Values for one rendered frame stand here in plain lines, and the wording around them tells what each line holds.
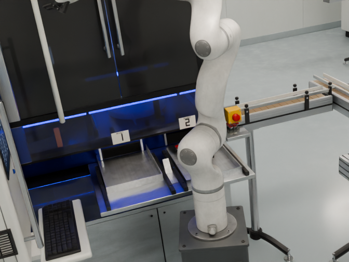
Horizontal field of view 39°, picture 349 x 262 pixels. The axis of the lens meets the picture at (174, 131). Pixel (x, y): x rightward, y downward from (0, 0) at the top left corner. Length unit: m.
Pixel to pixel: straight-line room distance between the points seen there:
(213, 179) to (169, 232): 1.00
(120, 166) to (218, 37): 1.12
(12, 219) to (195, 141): 0.73
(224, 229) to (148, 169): 0.61
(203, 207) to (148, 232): 0.90
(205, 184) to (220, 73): 0.41
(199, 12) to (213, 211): 0.73
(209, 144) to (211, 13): 0.45
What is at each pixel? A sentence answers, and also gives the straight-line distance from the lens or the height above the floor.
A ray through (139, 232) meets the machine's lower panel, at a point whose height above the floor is 0.46.
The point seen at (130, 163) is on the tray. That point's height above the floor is 0.88.
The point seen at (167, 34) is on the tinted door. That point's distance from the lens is 2.32.
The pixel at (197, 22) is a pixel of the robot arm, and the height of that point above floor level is 1.67.
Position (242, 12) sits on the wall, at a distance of 7.48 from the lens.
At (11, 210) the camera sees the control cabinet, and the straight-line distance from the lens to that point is 1.91.
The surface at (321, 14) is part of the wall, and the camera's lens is 8.08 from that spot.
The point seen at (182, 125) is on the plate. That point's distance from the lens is 2.46.
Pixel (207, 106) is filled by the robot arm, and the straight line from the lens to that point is 1.65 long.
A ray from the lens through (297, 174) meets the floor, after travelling 3.98.
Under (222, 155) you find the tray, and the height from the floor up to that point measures 0.88.
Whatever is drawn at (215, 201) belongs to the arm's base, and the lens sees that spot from 1.83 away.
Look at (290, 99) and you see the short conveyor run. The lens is 2.81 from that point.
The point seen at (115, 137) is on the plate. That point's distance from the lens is 2.41.
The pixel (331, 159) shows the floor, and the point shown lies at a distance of 4.20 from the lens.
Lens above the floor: 1.99
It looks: 24 degrees down
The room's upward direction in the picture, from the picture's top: 8 degrees counter-clockwise
